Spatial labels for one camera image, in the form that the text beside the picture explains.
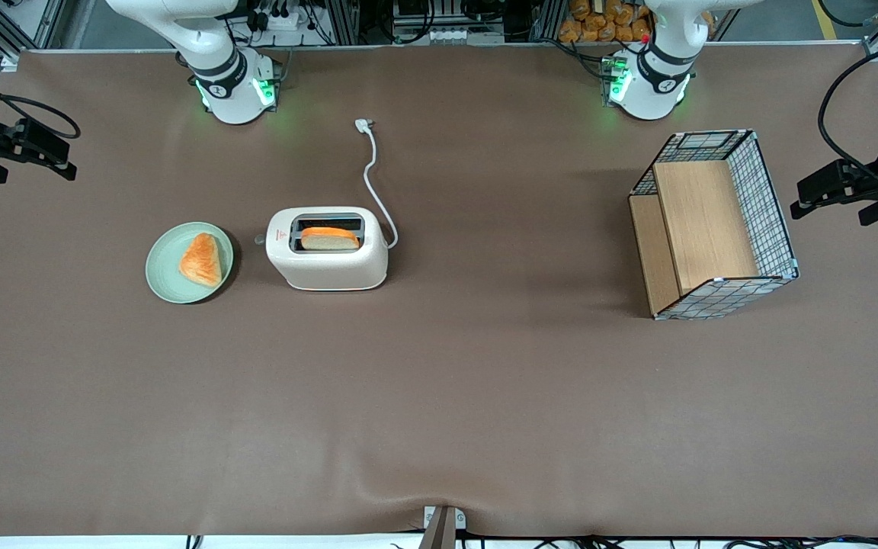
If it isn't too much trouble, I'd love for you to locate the black electronics box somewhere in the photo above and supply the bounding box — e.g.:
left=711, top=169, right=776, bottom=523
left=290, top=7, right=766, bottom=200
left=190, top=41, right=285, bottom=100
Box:
left=391, top=0, right=513, bottom=44

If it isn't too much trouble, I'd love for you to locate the pale green round plate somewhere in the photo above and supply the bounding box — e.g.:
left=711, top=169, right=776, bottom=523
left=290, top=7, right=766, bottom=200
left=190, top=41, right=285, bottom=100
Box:
left=145, top=222, right=235, bottom=305

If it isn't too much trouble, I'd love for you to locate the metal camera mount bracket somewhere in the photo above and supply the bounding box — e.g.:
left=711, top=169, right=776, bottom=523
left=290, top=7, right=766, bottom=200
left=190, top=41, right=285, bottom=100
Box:
left=419, top=504, right=467, bottom=549

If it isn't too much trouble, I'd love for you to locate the white two-slot toaster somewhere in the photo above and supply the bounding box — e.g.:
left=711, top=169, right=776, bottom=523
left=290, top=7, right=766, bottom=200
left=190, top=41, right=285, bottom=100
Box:
left=255, top=206, right=390, bottom=292

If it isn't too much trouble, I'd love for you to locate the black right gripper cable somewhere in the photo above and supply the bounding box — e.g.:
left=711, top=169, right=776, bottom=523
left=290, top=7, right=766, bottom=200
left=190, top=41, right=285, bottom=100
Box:
left=0, top=53, right=82, bottom=143

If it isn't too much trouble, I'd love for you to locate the white toaster power cable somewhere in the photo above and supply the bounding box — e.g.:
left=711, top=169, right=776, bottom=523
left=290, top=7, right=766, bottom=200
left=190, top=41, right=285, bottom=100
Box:
left=354, top=117, right=400, bottom=251

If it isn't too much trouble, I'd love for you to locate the triangular orange toast piece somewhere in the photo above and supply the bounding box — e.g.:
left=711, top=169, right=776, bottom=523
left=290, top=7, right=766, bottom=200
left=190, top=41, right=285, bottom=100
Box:
left=179, top=233, right=223, bottom=288

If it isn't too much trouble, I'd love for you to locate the brown table mat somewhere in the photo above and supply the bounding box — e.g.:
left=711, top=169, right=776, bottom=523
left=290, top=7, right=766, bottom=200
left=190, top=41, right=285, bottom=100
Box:
left=0, top=41, right=878, bottom=539

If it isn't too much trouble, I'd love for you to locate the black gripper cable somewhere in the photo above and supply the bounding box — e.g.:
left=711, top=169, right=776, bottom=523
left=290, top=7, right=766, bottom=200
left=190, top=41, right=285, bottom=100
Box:
left=0, top=53, right=82, bottom=143
left=818, top=37, right=878, bottom=178

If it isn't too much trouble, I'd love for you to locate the wire basket with wooden shelf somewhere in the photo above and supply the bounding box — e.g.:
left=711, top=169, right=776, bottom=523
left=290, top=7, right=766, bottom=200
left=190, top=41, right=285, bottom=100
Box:
left=628, top=129, right=800, bottom=321

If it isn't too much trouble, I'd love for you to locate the bag of orange bread rolls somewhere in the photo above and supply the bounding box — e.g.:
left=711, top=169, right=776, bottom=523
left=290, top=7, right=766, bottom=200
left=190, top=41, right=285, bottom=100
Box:
left=558, top=0, right=655, bottom=44

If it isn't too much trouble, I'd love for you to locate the white power strip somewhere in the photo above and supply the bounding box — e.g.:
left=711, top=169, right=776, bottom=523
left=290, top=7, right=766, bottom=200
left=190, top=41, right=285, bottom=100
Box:
left=245, top=0, right=319, bottom=33

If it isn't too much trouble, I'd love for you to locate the bread slice with orange crust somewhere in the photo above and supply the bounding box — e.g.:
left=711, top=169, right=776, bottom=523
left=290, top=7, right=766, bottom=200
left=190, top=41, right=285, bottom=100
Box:
left=300, top=226, right=361, bottom=252

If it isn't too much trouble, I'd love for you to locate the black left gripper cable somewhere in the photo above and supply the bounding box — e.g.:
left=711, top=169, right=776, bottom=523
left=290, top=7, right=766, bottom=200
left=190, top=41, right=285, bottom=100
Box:
left=818, top=37, right=878, bottom=178

